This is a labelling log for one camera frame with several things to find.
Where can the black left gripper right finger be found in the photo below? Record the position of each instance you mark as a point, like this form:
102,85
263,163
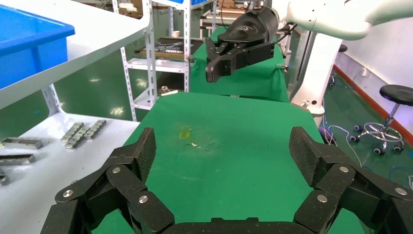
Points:
335,181

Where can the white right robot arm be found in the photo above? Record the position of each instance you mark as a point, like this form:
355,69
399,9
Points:
322,19

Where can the white metal shelf rack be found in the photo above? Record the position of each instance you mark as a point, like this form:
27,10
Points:
96,29

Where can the black wheeled stool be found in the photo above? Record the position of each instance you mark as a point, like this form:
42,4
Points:
398,94

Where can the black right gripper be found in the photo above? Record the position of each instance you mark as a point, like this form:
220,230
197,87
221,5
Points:
251,27

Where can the white robot torso column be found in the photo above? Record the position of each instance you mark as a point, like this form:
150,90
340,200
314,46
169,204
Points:
317,71

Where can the silver binder clip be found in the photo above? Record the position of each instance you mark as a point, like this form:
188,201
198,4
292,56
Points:
281,67

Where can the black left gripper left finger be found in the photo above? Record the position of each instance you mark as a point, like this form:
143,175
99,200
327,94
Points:
129,181

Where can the gray metal channel bar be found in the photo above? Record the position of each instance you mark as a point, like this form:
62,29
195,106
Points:
17,159
22,143

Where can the blue plastic bin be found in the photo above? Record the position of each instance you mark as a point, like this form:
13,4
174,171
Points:
29,55

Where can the pile of dark metal bars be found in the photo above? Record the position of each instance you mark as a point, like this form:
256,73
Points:
164,48

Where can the white background shelf rack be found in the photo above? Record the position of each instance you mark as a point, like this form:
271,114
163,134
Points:
161,65

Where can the gray toothed metal strip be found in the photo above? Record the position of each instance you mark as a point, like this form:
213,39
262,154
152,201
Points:
78,138
95,129
72,131

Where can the small white cup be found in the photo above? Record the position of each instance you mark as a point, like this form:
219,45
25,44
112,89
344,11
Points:
176,34

